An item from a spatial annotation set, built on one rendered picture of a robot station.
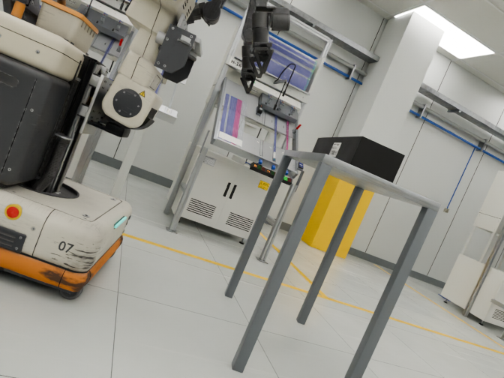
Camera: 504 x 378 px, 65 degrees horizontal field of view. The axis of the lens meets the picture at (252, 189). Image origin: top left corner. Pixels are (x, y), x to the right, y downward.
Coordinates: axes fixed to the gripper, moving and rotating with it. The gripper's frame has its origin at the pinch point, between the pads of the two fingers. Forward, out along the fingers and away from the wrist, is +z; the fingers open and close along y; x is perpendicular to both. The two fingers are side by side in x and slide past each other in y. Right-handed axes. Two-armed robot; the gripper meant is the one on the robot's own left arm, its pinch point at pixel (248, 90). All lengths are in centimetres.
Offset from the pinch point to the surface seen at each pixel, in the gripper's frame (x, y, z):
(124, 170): 79, 92, 44
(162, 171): 80, 283, 62
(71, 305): 64, -55, 76
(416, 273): -278, 366, 229
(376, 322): -40, -58, 85
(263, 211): -8, 7, 58
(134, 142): 71, 92, 25
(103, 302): 57, -45, 80
